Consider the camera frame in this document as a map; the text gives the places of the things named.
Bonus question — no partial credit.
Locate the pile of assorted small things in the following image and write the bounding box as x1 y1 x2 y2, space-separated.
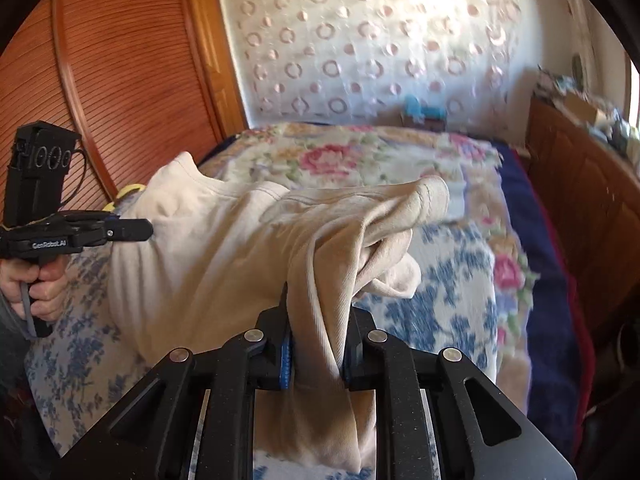
535 65 576 106

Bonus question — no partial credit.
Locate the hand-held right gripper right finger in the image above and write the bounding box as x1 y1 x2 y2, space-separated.
340 305 578 480

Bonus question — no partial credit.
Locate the circle patterned sheer curtain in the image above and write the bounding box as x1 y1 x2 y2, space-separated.
217 0 523 128

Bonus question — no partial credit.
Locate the yellow plush toy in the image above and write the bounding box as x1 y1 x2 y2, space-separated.
102 183 147 216

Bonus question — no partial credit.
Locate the person's left hand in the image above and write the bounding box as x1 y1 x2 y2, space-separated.
0 260 68 322

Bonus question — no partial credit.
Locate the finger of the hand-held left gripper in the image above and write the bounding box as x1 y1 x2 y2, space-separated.
102 216 154 243

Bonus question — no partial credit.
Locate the navy blue blanket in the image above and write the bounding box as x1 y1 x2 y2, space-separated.
492 142 596 461

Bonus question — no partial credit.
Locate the blue floral blanket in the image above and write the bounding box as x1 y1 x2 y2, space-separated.
22 220 501 480

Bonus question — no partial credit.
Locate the wooden slatted wardrobe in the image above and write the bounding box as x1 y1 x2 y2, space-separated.
0 0 248 211

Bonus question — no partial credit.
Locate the wooden cabinet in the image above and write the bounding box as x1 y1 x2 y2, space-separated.
520 97 640 331

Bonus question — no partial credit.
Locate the white ribbed top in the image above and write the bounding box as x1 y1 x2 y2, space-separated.
107 151 451 473

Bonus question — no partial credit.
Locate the blue toy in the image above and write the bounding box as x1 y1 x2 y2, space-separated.
402 94 446 128

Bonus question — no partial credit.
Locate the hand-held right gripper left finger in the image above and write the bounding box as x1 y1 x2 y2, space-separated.
55 282 301 480

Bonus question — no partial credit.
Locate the cardboard box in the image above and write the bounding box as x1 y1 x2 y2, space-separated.
560 91 603 123

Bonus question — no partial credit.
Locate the window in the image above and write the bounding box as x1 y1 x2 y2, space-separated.
625 55 640 126

